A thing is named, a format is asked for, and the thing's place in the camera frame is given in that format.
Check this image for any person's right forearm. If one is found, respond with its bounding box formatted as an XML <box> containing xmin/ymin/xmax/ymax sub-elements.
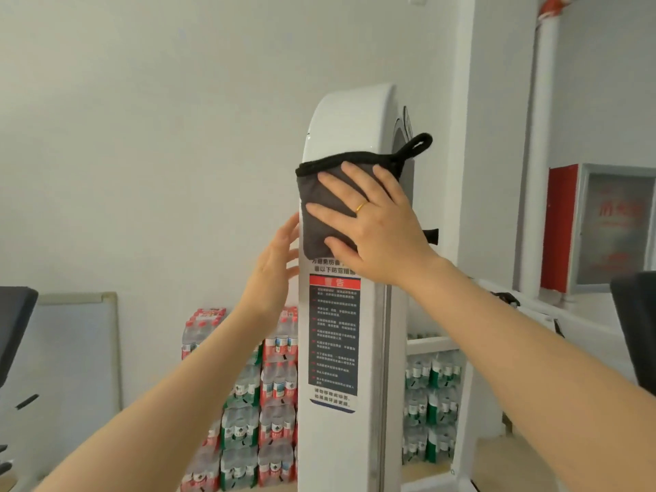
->
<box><xmin>405</xmin><ymin>258</ymin><xmax>656</xmax><ymax>492</ymax></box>

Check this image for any dark warning label sticker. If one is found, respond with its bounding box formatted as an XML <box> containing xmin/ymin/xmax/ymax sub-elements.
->
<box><xmin>307</xmin><ymin>258</ymin><xmax>362</xmax><ymax>415</ymax></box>

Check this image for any person's left hand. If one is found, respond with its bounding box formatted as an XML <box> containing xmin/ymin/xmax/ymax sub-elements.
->
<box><xmin>239</xmin><ymin>212</ymin><xmax>301</xmax><ymax>323</ymax></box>

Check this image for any person's left forearm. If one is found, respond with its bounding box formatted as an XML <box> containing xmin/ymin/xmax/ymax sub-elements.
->
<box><xmin>30</xmin><ymin>301</ymin><xmax>288</xmax><ymax>492</ymax></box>

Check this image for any person's right hand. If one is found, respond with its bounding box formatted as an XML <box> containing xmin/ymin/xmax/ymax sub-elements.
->
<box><xmin>305</xmin><ymin>161</ymin><xmax>441</xmax><ymax>288</ymax></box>

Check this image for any black padded weight bench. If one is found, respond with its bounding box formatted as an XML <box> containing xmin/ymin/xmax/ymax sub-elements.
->
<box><xmin>0</xmin><ymin>285</ymin><xmax>41</xmax><ymax>477</ymax></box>

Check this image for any red fire hose cabinet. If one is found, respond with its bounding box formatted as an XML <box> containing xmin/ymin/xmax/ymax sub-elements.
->
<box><xmin>541</xmin><ymin>163</ymin><xmax>656</xmax><ymax>295</ymax></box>

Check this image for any white vertical pipe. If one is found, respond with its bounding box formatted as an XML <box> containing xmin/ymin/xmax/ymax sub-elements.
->
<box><xmin>517</xmin><ymin>0</ymin><xmax>580</xmax><ymax>298</ymax></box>

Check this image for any framed whiteboard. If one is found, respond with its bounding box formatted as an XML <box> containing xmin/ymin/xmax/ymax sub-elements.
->
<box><xmin>10</xmin><ymin>291</ymin><xmax>124</xmax><ymax>477</ymax></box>

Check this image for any dark grey cleaning cloth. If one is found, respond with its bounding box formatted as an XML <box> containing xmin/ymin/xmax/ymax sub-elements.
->
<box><xmin>295</xmin><ymin>133</ymin><xmax>434</xmax><ymax>261</ymax></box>

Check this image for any stack of water bottle packs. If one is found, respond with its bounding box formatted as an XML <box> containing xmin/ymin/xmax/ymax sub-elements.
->
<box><xmin>179</xmin><ymin>305</ymin><xmax>465</xmax><ymax>492</ymax></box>

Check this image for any white gym machine frame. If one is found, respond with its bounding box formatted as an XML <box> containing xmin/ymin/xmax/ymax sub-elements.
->
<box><xmin>296</xmin><ymin>82</ymin><xmax>636</xmax><ymax>492</ymax></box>

